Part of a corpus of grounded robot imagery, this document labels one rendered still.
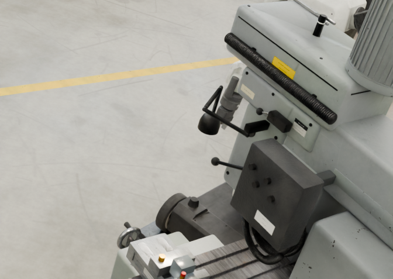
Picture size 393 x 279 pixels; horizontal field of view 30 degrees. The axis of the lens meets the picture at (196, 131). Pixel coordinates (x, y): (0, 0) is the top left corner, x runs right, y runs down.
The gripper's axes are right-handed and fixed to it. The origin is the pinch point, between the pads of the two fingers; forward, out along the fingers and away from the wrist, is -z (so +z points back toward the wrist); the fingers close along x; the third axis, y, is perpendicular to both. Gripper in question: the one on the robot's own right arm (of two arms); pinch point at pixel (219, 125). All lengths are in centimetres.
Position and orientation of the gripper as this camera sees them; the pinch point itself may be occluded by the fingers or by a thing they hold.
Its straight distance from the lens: 337.3
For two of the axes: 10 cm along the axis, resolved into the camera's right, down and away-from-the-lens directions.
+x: -5.5, 1.8, -8.1
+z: 3.7, -8.2, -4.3
